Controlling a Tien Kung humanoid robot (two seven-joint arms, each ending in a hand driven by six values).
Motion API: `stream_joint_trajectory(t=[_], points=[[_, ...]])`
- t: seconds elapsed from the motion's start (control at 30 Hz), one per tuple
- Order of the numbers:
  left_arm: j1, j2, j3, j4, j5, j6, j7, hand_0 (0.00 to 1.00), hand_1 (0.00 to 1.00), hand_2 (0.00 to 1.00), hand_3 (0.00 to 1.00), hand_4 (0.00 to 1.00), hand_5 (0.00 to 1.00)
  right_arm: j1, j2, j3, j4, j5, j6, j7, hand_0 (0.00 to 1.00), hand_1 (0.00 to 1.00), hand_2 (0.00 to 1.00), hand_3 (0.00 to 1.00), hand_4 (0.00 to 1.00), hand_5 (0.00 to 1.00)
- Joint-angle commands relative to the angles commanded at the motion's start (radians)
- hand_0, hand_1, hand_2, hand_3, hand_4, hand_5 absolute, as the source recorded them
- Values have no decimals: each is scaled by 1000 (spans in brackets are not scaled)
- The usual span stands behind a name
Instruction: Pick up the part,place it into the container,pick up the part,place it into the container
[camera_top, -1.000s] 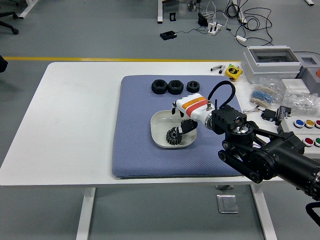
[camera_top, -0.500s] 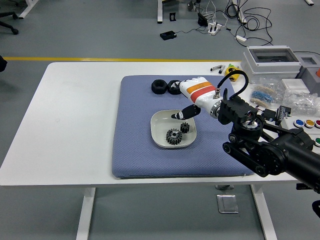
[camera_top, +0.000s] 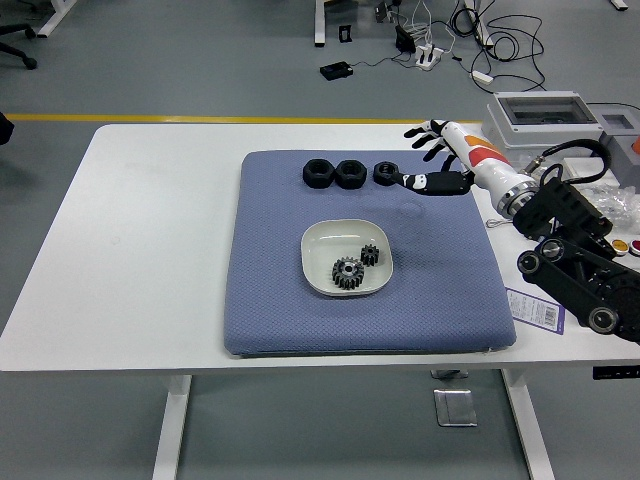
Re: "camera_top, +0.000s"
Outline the white orange robot right hand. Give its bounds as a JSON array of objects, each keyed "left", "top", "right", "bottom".
[{"left": 397, "top": 117, "right": 529, "bottom": 200}]

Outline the small black gear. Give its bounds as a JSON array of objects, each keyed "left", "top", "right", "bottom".
[{"left": 359, "top": 243, "right": 384, "bottom": 268}]

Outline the large black gear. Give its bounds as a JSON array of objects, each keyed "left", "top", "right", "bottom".
[{"left": 331, "top": 256, "right": 367, "bottom": 292}]

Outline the small black hex nut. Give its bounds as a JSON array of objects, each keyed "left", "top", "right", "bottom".
[{"left": 372, "top": 160, "right": 401, "bottom": 187}]

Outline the large black hex nut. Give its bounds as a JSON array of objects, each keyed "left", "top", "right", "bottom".
[
  {"left": 301, "top": 158, "right": 335, "bottom": 190},
  {"left": 333, "top": 158, "right": 368, "bottom": 191}
]

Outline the grey orange button box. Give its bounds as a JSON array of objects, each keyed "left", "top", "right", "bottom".
[{"left": 592, "top": 107, "right": 640, "bottom": 189}]

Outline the white power strip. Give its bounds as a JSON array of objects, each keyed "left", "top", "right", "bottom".
[{"left": 415, "top": 43, "right": 445, "bottom": 71}]

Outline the clear plastic bag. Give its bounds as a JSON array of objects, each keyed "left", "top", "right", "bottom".
[{"left": 579, "top": 180, "right": 640, "bottom": 232}]

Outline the black charger brick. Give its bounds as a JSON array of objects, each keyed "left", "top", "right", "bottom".
[{"left": 394, "top": 24, "right": 416, "bottom": 54}]

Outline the purple label card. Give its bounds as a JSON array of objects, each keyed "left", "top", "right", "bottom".
[{"left": 504, "top": 287, "right": 567, "bottom": 335}]

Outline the black power adapter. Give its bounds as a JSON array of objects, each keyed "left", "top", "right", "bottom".
[{"left": 319, "top": 61, "right": 355, "bottom": 82}]

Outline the white square dish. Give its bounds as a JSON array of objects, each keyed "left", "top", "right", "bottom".
[{"left": 299, "top": 218, "right": 394, "bottom": 297}]

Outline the white desk leg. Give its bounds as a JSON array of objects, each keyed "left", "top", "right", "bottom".
[
  {"left": 313, "top": 0, "right": 330, "bottom": 49},
  {"left": 37, "top": 0, "right": 80, "bottom": 39}
]

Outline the black desk control panel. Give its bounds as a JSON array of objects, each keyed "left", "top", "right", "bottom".
[{"left": 593, "top": 366, "right": 640, "bottom": 380}]

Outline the metal floor plate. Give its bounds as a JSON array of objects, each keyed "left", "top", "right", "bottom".
[{"left": 432, "top": 388, "right": 478, "bottom": 428}]

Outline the blue-grey padded mat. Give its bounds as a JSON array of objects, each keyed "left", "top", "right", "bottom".
[{"left": 223, "top": 149, "right": 517, "bottom": 358}]

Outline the white table leg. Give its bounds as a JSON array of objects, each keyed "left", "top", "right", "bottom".
[
  {"left": 151, "top": 374, "right": 193, "bottom": 480},
  {"left": 501, "top": 368, "right": 556, "bottom": 480}
]

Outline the yellow floor tape line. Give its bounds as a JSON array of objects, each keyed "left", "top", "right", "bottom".
[{"left": 7, "top": 113, "right": 484, "bottom": 125}]

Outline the black office chair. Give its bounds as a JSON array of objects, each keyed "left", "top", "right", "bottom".
[{"left": 0, "top": 0, "right": 39, "bottom": 71}]

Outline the grey electrical enclosure box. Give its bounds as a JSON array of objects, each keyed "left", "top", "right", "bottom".
[{"left": 481, "top": 90, "right": 607, "bottom": 166}]

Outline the black floor cable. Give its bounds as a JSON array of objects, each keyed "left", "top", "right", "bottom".
[{"left": 452, "top": 0, "right": 547, "bottom": 94}]

